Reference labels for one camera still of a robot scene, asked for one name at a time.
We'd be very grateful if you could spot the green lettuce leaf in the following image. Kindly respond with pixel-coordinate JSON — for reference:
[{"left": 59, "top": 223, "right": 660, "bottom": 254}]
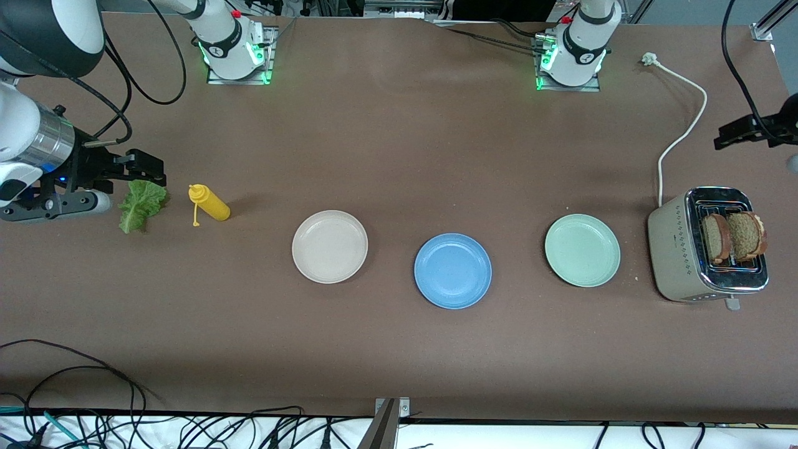
[{"left": 118, "top": 179, "right": 170, "bottom": 235}]

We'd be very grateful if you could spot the yellow squeeze bottle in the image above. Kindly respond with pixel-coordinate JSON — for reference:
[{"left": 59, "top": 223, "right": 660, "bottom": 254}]
[{"left": 188, "top": 183, "right": 232, "bottom": 227}]

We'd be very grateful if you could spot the brown bread slice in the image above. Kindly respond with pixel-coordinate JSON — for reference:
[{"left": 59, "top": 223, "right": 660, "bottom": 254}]
[
  {"left": 702, "top": 213, "right": 732, "bottom": 265},
  {"left": 726, "top": 211, "right": 768, "bottom": 262}
]

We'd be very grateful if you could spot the cream white plate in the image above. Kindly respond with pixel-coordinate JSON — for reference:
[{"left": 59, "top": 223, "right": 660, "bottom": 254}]
[{"left": 292, "top": 210, "right": 369, "bottom": 285}]

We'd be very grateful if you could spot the pale green plate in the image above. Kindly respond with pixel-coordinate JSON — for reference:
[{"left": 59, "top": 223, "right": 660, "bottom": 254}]
[{"left": 544, "top": 214, "right": 622, "bottom": 288}]

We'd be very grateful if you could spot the blue plate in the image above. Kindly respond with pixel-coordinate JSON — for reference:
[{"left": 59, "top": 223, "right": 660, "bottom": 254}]
[{"left": 414, "top": 233, "right": 493, "bottom": 310}]

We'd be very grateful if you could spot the aluminium corner strut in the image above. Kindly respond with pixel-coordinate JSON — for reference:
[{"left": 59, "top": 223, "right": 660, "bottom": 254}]
[{"left": 751, "top": 0, "right": 798, "bottom": 42}]

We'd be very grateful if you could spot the chrome beige toaster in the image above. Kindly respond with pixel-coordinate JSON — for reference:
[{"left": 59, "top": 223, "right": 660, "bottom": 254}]
[{"left": 647, "top": 186, "right": 769, "bottom": 311}]

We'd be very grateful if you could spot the person in black clothing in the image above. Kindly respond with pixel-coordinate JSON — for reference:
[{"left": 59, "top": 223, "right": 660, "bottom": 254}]
[{"left": 441, "top": 0, "right": 557, "bottom": 22}]

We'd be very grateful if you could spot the white toaster power cord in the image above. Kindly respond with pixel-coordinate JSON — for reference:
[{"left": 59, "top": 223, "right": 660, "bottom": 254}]
[{"left": 642, "top": 52, "right": 709, "bottom": 208}]

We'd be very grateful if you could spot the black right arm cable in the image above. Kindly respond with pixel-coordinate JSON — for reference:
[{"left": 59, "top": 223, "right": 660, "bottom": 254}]
[{"left": 62, "top": 0, "right": 188, "bottom": 148}]

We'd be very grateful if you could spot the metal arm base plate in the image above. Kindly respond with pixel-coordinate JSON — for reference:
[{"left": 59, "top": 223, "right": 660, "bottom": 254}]
[
  {"left": 206, "top": 25, "right": 279, "bottom": 86},
  {"left": 533, "top": 31, "right": 603, "bottom": 93}
]

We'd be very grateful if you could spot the black looped cable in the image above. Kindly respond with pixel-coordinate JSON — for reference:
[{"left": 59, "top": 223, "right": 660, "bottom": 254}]
[
  {"left": 0, "top": 339, "right": 148, "bottom": 415},
  {"left": 25, "top": 366, "right": 137, "bottom": 431}
]

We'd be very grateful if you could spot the black table cable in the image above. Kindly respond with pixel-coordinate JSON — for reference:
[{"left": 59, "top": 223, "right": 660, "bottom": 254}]
[
  {"left": 446, "top": 28, "right": 549, "bottom": 56},
  {"left": 496, "top": 17, "right": 552, "bottom": 39}
]

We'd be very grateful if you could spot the teal cable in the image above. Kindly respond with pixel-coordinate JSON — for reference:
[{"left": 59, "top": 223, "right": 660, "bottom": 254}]
[{"left": 0, "top": 407, "right": 88, "bottom": 449}]

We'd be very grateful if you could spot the aluminium bracket profile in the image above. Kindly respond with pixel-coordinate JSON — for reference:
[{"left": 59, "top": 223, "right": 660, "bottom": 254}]
[{"left": 358, "top": 397, "right": 411, "bottom": 449}]

